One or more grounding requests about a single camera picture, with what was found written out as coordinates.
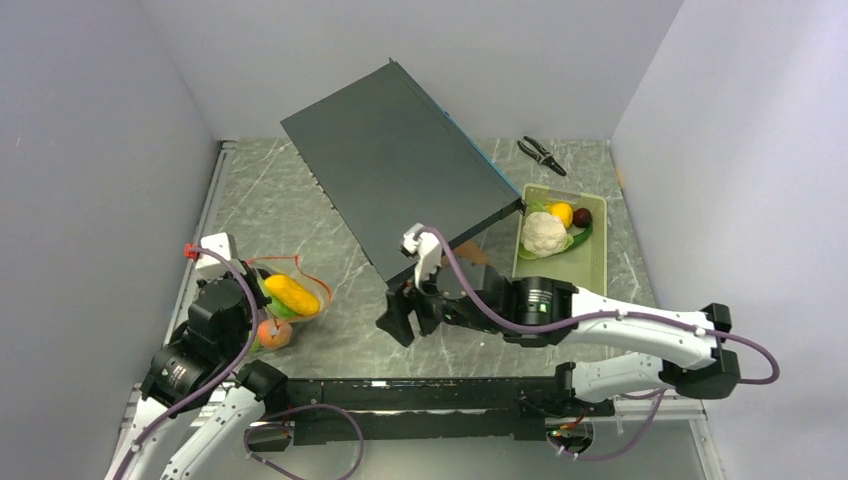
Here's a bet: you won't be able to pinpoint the aluminium frame profile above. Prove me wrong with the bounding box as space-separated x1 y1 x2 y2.
106 140 238 479

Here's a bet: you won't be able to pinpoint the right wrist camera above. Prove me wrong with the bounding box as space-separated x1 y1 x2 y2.
400 223 443 289

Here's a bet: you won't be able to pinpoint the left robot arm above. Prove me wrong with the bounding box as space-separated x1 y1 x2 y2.
107 274 289 479

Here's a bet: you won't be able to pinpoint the orange fruit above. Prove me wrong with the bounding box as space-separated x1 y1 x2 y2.
256 319 293 350

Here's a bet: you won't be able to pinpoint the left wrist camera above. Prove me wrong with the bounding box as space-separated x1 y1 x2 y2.
183 232 243 281

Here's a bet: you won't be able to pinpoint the dark grey network switch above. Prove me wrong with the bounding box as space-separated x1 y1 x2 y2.
280 61 523 287

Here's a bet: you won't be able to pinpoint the wooden base board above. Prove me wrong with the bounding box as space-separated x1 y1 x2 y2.
455 240 490 265

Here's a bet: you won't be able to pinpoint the light green plastic basket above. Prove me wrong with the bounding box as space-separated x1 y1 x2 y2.
511 183 607 295

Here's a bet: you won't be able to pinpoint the white cauliflower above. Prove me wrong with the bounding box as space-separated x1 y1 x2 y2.
518 212 574 260

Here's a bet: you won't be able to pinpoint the yellow corn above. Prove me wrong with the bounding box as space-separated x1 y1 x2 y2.
264 274 321 316

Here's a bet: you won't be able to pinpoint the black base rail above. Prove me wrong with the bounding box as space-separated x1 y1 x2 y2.
260 374 615 446

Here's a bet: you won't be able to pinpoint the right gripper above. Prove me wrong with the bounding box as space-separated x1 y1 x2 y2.
376 251 503 346

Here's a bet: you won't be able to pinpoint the red apple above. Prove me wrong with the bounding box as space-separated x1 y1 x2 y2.
572 208 593 229

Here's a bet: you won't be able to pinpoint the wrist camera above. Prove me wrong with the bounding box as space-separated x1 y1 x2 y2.
183 232 243 281
400 223 443 289

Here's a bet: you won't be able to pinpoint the yellow pepper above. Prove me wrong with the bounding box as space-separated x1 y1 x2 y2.
547 202 574 228

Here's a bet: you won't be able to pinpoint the black pliers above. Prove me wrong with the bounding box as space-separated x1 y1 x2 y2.
516 136 567 177

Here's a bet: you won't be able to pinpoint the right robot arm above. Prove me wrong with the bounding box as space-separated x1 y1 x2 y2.
376 260 741 415

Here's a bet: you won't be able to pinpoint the clear zip top bag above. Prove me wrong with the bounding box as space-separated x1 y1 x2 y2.
247 255 332 353

